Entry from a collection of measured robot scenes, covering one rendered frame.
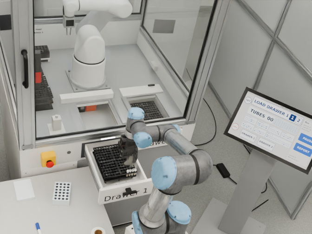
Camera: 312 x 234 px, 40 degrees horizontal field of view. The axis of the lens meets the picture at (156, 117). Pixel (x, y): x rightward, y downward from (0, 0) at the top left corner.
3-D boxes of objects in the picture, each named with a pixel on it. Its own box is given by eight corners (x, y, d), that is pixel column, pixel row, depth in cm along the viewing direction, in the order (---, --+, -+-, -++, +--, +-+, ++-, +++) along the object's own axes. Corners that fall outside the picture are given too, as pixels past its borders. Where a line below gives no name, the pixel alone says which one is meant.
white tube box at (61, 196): (68, 205, 219) (69, 200, 217) (52, 204, 218) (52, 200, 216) (70, 186, 229) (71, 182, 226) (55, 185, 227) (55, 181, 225)
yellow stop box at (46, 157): (56, 166, 227) (56, 157, 223) (42, 168, 225) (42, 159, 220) (54, 159, 231) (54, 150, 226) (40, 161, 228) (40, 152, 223)
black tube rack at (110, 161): (135, 179, 230) (137, 171, 226) (103, 185, 223) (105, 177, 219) (121, 150, 245) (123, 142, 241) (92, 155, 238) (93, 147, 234)
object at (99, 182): (147, 189, 226) (149, 182, 222) (100, 199, 216) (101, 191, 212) (123, 138, 253) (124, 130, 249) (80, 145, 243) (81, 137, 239)
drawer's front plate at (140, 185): (151, 193, 227) (154, 179, 220) (98, 204, 215) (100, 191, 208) (150, 191, 228) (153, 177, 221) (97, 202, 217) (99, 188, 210)
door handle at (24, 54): (30, 91, 190) (29, 55, 178) (24, 92, 189) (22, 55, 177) (28, 85, 193) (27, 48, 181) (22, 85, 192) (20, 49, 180)
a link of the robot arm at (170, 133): (227, 158, 158) (175, 117, 201) (200, 161, 154) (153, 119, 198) (224, 186, 162) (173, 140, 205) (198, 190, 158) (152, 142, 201)
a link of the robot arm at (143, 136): (161, 135, 190) (154, 119, 197) (137, 138, 186) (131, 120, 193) (158, 148, 195) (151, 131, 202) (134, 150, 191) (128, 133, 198)
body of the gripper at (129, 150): (116, 148, 215) (119, 131, 207) (132, 145, 218) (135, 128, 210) (122, 159, 210) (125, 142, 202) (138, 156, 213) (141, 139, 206)
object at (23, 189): (35, 198, 219) (35, 197, 218) (17, 202, 216) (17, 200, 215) (30, 180, 227) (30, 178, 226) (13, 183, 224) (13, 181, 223)
